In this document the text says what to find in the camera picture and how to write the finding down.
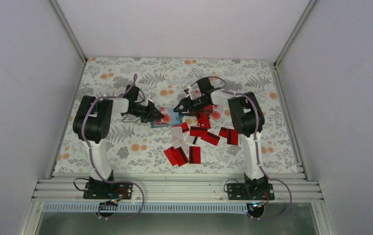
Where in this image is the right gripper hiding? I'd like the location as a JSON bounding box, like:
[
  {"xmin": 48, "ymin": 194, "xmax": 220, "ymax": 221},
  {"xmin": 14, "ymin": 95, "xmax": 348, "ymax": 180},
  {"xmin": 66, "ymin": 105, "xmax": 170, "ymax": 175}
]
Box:
[{"xmin": 174, "ymin": 96, "xmax": 210, "ymax": 117}]

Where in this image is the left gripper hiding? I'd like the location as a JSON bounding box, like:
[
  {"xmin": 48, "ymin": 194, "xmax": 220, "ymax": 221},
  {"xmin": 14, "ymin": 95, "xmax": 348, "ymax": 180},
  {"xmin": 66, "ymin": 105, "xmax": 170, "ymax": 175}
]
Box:
[{"xmin": 129, "ymin": 102, "xmax": 163, "ymax": 123}]

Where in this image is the teal leather card holder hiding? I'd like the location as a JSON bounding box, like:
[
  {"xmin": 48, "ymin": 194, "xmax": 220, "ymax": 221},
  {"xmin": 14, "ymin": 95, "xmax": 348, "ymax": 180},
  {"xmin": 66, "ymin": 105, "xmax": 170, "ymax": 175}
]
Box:
[{"xmin": 151, "ymin": 107, "xmax": 183, "ymax": 128}]

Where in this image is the white card big red dot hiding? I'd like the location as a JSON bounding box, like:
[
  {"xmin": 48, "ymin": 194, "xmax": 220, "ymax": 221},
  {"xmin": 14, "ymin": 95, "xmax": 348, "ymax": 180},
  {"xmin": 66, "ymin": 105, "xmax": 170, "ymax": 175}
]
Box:
[{"xmin": 161, "ymin": 114, "xmax": 171, "ymax": 124}]

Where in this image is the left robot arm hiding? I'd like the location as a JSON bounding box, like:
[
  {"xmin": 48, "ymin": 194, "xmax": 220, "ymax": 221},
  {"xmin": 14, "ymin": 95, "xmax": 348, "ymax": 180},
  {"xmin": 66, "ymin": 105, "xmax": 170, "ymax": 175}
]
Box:
[{"xmin": 72, "ymin": 84, "xmax": 164, "ymax": 198}]

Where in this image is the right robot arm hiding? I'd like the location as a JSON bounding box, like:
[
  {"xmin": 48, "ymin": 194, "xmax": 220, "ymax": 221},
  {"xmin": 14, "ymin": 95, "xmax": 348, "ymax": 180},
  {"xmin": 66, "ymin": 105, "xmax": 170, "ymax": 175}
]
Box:
[{"xmin": 174, "ymin": 77, "xmax": 268, "ymax": 199}]

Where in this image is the red card top pile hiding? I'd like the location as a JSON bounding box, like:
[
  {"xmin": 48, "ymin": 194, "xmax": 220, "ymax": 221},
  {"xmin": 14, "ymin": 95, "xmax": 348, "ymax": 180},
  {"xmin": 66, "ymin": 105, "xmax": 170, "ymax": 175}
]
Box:
[{"xmin": 189, "ymin": 126, "xmax": 208, "ymax": 137}]

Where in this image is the red card pile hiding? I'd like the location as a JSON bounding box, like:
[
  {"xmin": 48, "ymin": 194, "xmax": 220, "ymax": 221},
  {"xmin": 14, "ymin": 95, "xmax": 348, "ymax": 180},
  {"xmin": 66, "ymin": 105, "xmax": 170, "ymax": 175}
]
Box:
[
  {"xmin": 189, "ymin": 126, "xmax": 208, "ymax": 137},
  {"xmin": 201, "ymin": 132, "xmax": 220, "ymax": 146}
]

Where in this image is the white april card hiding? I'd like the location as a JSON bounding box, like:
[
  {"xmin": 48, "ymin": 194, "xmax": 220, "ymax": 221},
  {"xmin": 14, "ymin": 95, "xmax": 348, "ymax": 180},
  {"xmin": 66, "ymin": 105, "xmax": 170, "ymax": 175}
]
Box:
[{"xmin": 170, "ymin": 126, "xmax": 185, "ymax": 148}]

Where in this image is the red card centre pile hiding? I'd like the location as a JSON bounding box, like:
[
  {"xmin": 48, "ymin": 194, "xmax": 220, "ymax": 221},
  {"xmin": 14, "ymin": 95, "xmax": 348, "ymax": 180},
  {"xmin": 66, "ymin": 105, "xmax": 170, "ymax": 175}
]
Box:
[{"xmin": 201, "ymin": 132, "xmax": 220, "ymax": 146}]

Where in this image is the red card front middle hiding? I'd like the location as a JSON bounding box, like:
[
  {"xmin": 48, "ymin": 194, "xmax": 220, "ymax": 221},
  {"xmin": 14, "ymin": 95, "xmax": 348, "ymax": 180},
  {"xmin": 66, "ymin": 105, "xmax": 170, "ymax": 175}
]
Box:
[{"xmin": 189, "ymin": 146, "xmax": 201, "ymax": 164}]

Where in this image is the red card front left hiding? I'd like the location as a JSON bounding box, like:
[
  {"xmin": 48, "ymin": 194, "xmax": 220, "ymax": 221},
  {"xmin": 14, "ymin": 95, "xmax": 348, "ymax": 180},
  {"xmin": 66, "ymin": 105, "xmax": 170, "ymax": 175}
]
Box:
[{"xmin": 164, "ymin": 146, "xmax": 189, "ymax": 166}]

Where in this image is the red card right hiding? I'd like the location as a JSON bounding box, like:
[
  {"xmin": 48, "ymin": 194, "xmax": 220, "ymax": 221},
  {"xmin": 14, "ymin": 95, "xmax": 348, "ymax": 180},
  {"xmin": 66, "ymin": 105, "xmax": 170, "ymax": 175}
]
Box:
[{"xmin": 219, "ymin": 127, "xmax": 238, "ymax": 145}]

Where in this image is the floral table mat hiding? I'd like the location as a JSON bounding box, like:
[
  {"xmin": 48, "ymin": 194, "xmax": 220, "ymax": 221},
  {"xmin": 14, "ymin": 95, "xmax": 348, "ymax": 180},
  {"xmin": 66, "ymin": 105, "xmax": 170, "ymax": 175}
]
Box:
[{"xmin": 70, "ymin": 57, "xmax": 298, "ymax": 174}]

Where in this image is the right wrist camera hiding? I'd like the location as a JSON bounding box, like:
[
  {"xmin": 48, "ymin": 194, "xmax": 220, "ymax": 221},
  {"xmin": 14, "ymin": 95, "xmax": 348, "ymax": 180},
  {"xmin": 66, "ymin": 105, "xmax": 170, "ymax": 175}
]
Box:
[{"xmin": 184, "ymin": 86, "xmax": 195, "ymax": 99}]

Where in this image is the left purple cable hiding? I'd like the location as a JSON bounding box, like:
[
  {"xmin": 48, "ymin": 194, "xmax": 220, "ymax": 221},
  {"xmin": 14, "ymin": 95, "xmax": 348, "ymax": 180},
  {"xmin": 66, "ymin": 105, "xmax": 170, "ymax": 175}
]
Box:
[{"xmin": 80, "ymin": 73, "xmax": 145, "ymax": 221}]

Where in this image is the purple cable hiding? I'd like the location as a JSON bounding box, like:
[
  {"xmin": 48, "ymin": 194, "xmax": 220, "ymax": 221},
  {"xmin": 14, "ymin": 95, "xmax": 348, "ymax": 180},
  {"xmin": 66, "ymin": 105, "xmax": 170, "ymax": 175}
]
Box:
[
  {"xmin": 80, "ymin": 73, "xmax": 145, "ymax": 221},
  {"xmin": 189, "ymin": 76, "xmax": 293, "ymax": 222}
]

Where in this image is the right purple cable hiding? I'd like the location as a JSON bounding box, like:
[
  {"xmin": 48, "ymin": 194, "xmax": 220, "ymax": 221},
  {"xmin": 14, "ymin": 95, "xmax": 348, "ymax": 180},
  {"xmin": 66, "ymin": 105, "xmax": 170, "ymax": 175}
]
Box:
[{"xmin": 189, "ymin": 76, "xmax": 293, "ymax": 222}]

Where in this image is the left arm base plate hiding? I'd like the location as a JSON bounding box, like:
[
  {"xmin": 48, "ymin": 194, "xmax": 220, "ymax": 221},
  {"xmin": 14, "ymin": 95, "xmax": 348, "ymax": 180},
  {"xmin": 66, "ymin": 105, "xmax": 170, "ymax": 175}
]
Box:
[{"xmin": 83, "ymin": 182, "xmax": 133, "ymax": 200}]

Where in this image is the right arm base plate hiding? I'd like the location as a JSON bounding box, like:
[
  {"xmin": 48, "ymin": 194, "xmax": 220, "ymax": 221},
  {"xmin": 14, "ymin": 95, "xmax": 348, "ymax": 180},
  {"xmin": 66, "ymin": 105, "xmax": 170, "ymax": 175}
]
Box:
[{"xmin": 226, "ymin": 183, "xmax": 275, "ymax": 201}]

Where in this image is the perforated cable tray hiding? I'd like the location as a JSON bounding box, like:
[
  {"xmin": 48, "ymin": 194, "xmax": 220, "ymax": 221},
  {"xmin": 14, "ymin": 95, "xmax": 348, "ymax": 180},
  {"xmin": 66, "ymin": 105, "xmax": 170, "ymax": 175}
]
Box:
[{"xmin": 42, "ymin": 202, "xmax": 248, "ymax": 214}]

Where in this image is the aluminium rail frame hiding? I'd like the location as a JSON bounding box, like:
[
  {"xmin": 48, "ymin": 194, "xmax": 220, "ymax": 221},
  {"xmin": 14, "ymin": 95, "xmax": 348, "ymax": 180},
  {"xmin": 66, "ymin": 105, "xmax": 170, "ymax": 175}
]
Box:
[{"xmin": 32, "ymin": 173, "xmax": 324, "ymax": 203}]

